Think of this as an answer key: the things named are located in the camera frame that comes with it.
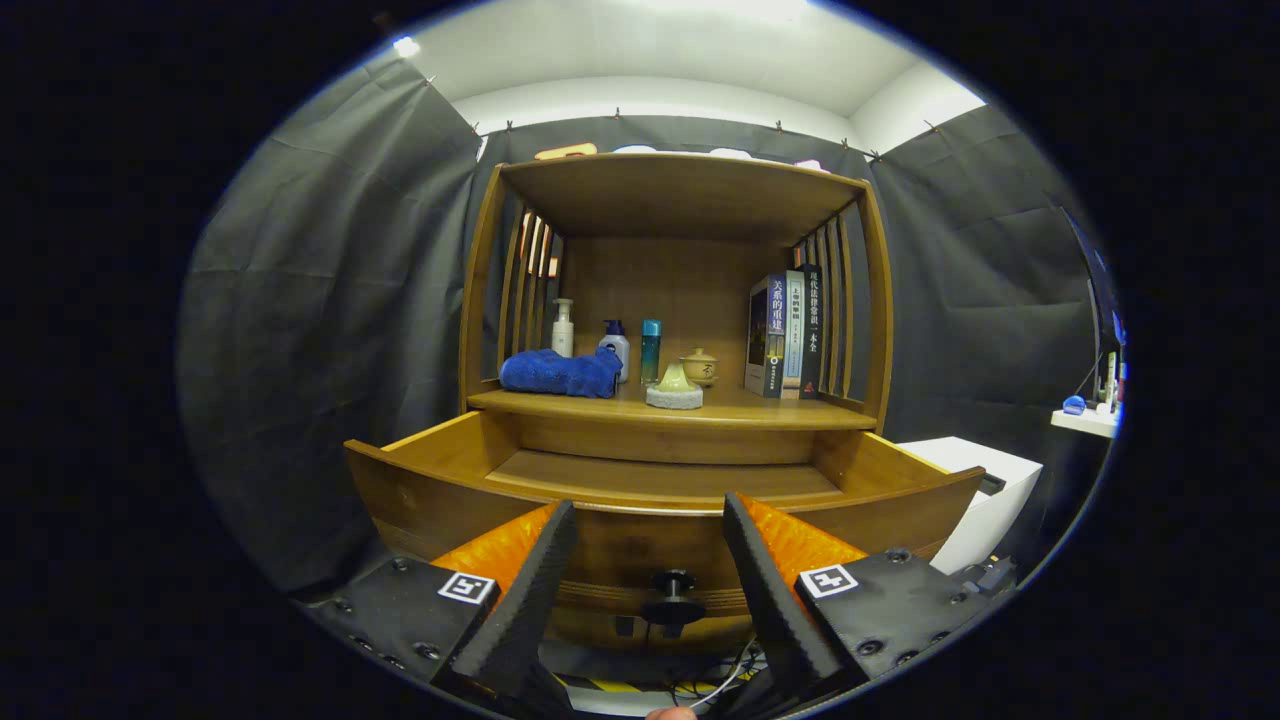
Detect wooden countertop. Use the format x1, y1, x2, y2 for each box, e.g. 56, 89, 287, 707
466, 383, 879, 433

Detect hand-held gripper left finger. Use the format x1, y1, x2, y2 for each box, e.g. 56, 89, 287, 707
300, 500, 579, 701

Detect book with black spine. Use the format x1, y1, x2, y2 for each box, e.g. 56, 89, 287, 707
798, 264, 826, 399

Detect book with blue spine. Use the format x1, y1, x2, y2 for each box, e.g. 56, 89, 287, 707
744, 275, 791, 399

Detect ceiling light panel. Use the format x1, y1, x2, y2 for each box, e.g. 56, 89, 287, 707
620, 0, 811, 21

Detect white bottle with blue cap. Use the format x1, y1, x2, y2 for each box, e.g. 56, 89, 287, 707
598, 320, 631, 384

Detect white side shelf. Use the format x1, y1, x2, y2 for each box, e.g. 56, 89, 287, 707
1050, 395, 1123, 439

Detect wooden cabinet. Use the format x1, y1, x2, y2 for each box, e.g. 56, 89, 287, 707
458, 152, 894, 466

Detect blue towel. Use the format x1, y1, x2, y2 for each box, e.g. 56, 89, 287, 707
499, 348, 623, 400

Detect black electronic device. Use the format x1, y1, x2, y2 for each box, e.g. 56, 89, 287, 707
960, 557, 1019, 598

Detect book with white spine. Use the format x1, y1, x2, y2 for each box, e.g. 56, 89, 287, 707
783, 270, 807, 399

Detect wooden drawer with black knob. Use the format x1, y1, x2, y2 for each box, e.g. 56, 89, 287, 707
343, 410, 986, 651

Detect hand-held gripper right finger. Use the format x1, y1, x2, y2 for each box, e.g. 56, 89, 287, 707
722, 492, 1001, 706

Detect bundle of cables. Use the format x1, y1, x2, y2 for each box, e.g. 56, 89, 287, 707
660, 640, 771, 711

